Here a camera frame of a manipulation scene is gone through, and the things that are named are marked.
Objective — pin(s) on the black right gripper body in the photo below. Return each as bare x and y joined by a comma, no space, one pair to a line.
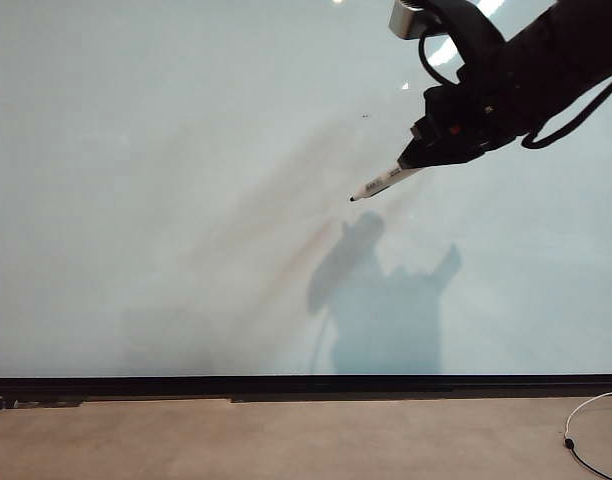
476,110

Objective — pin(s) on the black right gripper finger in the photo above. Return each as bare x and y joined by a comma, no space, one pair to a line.
431,155

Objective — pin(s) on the white whiteboard marker pen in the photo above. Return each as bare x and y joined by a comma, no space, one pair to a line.
381,184

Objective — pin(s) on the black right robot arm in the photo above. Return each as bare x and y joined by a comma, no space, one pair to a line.
566,60

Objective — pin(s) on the black whiteboard pen tray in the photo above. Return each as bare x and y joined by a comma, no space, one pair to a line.
306,386

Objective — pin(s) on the large white whiteboard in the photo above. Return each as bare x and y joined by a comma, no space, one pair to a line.
136,200

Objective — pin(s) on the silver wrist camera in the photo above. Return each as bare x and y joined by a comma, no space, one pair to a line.
408,19

